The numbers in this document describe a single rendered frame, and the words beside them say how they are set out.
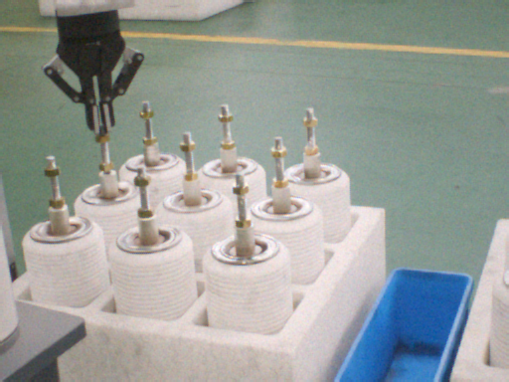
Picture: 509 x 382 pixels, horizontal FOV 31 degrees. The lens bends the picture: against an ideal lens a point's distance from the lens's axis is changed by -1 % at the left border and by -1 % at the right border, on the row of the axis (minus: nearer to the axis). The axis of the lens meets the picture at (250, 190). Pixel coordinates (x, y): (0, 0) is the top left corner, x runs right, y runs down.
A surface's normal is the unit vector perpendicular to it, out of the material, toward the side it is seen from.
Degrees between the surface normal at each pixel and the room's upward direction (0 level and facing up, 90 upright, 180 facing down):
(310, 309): 0
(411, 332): 88
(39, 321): 0
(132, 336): 90
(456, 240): 0
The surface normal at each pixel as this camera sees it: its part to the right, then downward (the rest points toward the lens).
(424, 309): -0.36, 0.32
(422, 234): -0.07, -0.93
